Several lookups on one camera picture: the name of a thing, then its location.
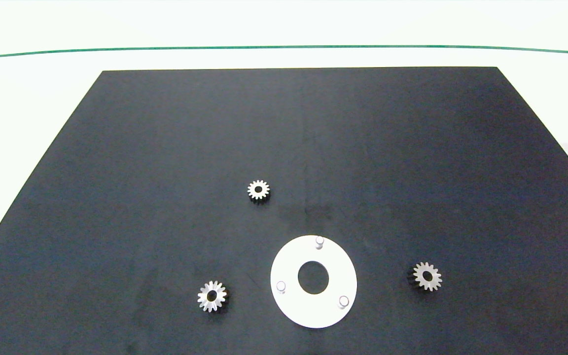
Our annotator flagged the round white plate with pins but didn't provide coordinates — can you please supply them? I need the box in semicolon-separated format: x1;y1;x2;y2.
270;235;358;329

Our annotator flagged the small steel gear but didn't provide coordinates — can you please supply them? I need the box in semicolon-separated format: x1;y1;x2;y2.
247;179;271;202
197;280;229;313
406;261;443;292

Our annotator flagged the dark mat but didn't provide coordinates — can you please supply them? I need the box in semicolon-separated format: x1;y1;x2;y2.
0;67;568;355

